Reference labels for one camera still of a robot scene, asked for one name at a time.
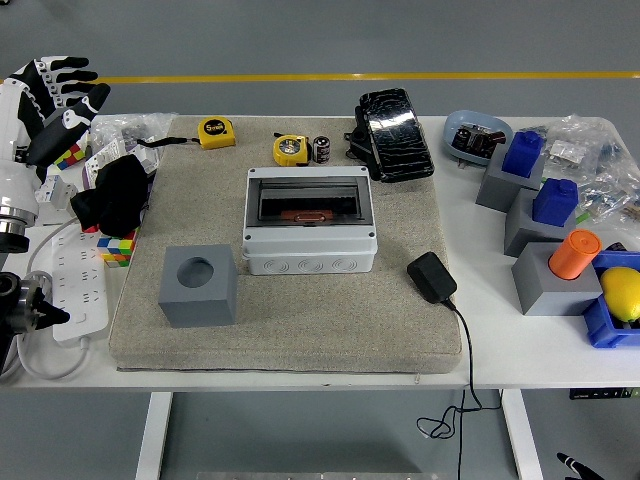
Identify black cloth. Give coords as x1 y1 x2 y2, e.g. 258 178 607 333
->
69 154 151 237

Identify blue battery block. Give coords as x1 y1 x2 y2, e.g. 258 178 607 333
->
531 178 579 228
501 130 545 178

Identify colourful puzzle cube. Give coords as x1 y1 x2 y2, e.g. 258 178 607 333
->
95 228 139 270
52 141 85 172

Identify yellow tape measure clear face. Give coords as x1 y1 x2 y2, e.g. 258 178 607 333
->
272 133 314 168

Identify white power strip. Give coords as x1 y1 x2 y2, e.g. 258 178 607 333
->
51 230 110 344

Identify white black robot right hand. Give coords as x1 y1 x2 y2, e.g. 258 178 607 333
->
556 452 609 480

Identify black adapter cord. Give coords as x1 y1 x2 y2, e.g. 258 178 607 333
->
417 298 504 480

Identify small clear parts packet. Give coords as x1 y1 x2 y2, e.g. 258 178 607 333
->
547 139 585 164

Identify white purple parts packet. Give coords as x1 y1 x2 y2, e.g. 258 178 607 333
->
81 138 126 190

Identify white table leg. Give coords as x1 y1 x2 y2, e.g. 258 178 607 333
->
134 391 174 480
502 388 545 480

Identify blue plastic bin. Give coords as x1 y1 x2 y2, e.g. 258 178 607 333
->
581 249 640 349

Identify glossy black tray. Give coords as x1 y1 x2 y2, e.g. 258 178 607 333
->
359 87 435 182

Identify light blue bowl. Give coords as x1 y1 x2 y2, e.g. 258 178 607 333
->
443 109 515 168

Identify grey block with round hole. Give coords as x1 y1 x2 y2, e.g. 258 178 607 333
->
157 243 239 329

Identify black table control panel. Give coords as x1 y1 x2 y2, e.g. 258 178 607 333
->
568 387 640 401

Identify white circuit breaker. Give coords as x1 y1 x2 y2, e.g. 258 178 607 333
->
34 169 79 212

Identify yellow tape measure with strap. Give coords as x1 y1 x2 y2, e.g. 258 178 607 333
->
135 117 236 150

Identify grey electrical box with lid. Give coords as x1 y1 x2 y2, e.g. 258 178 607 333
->
242 166 379 275

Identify black plastic clip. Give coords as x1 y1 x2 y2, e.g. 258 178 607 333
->
343 104 374 161

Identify black power adapter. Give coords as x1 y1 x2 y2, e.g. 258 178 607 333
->
406 251 458 304

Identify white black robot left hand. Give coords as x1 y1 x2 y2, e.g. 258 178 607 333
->
0 54 112 215

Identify dark electronic components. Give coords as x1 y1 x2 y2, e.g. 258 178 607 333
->
451 123 506 157

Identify yellow lemon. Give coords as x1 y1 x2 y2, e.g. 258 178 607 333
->
599 266 640 323

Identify beige fabric mat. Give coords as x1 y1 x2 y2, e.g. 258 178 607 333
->
108 115 462 375

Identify grey holder block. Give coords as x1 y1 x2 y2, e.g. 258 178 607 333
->
503 188 581 259
510 242 604 316
474 147 546 214

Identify clear plastic bags of parts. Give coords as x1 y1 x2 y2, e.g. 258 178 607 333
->
529 114 640 224

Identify clear plastic bag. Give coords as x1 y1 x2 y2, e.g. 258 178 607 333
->
89 112 179 156

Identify white terminal block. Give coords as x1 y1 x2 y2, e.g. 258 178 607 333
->
132 141 162 174

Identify orange cylinder battery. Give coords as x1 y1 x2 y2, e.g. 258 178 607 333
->
280 209 334 224
547 229 602 281

